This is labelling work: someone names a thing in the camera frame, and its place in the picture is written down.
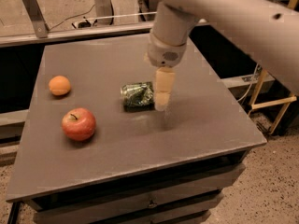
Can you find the grey metal railing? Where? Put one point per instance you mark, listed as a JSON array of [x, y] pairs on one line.
[[77, 34]]

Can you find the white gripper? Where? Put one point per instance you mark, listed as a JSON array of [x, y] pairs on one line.
[[163, 55]]

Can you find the grey drawer cabinet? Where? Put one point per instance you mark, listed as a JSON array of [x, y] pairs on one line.
[[181, 158]]

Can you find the green soda can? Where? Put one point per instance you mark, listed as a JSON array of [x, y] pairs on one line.
[[137, 94]]

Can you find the left metal railing bracket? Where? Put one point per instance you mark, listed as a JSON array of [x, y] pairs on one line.
[[34, 12]]

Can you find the red apple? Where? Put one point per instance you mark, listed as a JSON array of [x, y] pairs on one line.
[[79, 124]]

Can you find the orange fruit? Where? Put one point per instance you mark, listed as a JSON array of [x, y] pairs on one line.
[[59, 85]]

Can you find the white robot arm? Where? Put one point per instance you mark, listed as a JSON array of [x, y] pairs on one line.
[[268, 32]]

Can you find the brass drawer knob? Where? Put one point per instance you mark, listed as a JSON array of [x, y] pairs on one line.
[[152, 204]]

